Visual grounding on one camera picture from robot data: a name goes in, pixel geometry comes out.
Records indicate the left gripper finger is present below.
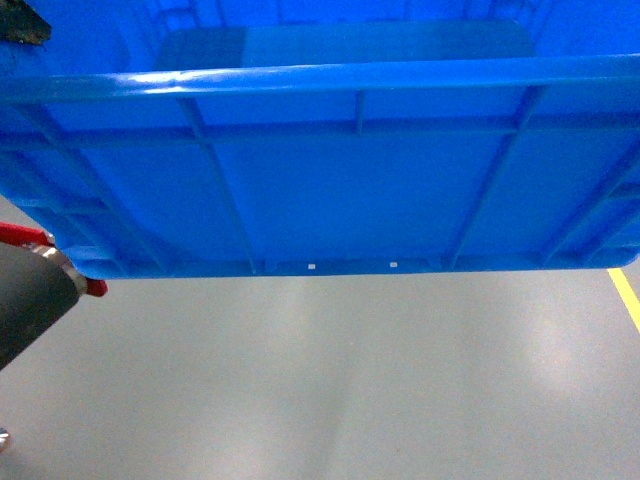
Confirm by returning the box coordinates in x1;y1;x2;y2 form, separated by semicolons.
1;0;52;45

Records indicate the blue plastic crate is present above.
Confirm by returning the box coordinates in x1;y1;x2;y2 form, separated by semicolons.
1;1;639;279

